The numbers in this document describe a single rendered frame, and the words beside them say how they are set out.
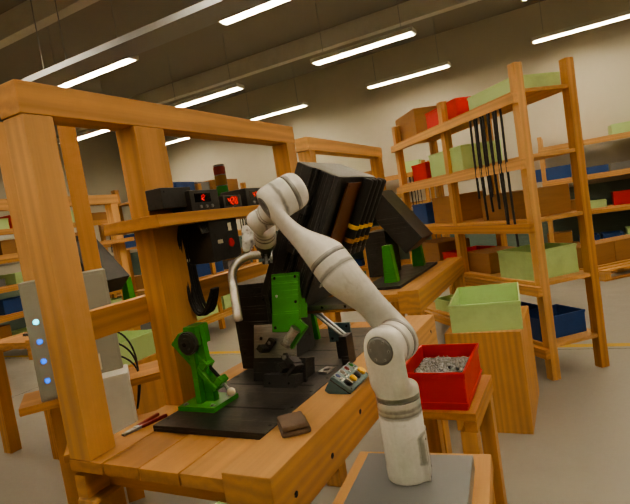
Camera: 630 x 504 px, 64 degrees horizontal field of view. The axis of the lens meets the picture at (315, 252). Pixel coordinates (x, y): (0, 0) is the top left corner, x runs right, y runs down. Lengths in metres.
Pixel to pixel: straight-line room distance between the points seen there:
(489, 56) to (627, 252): 4.49
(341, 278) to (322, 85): 10.66
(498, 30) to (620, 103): 2.52
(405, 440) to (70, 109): 1.28
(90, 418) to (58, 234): 0.52
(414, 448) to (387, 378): 0.16
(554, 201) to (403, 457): 3.28
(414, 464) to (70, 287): 1.02
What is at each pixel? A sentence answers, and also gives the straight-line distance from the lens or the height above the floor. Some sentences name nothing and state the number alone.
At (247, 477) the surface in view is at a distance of 1.27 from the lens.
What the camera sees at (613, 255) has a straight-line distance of 8.35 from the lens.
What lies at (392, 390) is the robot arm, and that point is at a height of 1.09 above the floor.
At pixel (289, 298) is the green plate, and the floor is 1.18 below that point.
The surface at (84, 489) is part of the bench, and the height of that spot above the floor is 0.79.
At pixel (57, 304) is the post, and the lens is 1.55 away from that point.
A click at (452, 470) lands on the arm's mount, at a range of 1.20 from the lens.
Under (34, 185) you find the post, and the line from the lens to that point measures 1.56.
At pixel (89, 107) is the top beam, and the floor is 1.89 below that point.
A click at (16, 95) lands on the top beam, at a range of 1.60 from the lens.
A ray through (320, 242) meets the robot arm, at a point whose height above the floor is 1.40.
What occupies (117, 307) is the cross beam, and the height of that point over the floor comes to 1.26.
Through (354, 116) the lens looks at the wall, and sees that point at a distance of 11.25.
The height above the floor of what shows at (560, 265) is 0.80.
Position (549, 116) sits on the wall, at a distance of 10.42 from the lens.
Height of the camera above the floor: 1.46
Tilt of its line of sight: 4 degrees down
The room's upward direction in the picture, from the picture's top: 9 degrees counter-clockwise
